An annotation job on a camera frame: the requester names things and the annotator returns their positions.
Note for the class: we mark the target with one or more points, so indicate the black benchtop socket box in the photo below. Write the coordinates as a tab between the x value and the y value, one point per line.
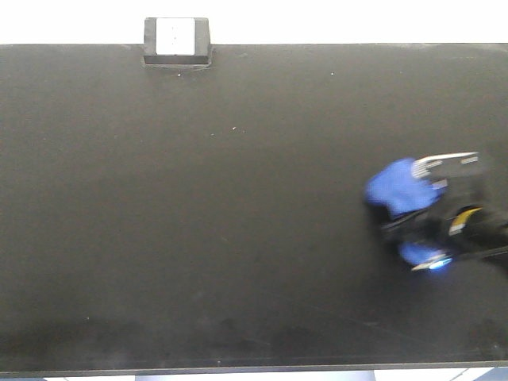
177	41

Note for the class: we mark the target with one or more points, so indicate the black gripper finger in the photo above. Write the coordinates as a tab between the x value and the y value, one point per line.
433	263
413	226

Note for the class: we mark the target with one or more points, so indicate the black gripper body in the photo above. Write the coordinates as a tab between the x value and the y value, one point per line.
465	226

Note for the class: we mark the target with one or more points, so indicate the blue microfiber cloth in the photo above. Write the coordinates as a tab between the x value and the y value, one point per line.
400	191

